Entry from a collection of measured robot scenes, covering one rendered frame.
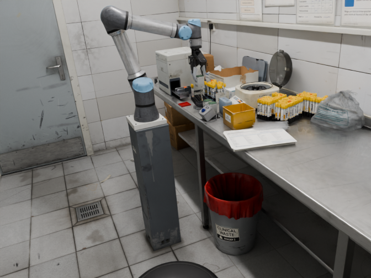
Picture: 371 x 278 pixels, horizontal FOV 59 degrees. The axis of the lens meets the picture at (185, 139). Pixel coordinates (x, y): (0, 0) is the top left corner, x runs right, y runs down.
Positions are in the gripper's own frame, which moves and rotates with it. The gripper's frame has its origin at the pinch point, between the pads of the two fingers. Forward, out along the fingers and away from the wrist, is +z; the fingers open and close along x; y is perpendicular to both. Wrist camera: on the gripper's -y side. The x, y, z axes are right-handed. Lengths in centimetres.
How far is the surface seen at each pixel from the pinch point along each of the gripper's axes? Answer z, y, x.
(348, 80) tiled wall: -1, -63, -56
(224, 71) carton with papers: 6.4, 32.3, -36.1
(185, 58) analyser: -6.5, 37.8, -7.2
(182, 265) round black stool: 41, -99, 56
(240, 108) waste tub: 12.3, -34.3, -8.6
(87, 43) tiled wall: -12, 169, 45
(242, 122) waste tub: 15.0, -46.6, -2.3
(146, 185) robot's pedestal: 55, -16, 47
